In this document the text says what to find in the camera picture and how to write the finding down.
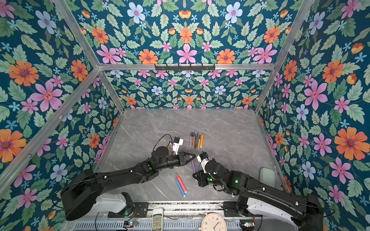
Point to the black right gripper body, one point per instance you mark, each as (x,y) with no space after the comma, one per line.
(206,179)

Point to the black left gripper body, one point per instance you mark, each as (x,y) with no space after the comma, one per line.
(173,160)

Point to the purple marker pen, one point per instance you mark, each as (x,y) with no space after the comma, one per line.
(193,167)

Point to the orange highlighter pen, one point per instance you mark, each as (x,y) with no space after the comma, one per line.
(201,140)

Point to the brown pen tan cap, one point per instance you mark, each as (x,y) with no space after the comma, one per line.
(195,141)

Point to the pink marker pen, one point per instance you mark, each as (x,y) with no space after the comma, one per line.
(181,183)

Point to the beige marker pen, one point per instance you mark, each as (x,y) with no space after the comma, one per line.
(199,142)

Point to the blue marker pen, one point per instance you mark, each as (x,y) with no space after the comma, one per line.
(180,187)

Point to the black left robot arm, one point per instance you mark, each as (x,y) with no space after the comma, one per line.
(81,194)

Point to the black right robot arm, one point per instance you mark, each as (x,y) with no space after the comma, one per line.
(256,198)

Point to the round pink clock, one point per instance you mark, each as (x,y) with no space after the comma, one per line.
(213,222)

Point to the pale green adapter box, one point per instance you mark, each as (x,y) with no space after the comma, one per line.
(267,177)

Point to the white remote control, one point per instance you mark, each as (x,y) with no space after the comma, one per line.
(157,219)

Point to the right small circuit board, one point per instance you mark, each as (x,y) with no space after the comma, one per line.
(247,225)

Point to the small circuit board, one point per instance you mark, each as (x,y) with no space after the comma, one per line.
(247,225)
(130,224)

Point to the left small circuit board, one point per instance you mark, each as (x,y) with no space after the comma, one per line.
(130,224)

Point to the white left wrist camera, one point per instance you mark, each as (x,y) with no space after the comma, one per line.
(176,143)

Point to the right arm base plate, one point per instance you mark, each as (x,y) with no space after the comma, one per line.
(235,209)

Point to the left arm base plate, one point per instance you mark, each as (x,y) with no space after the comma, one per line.
(132,209)

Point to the black hook rail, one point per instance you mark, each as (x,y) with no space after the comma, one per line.
(184,67)

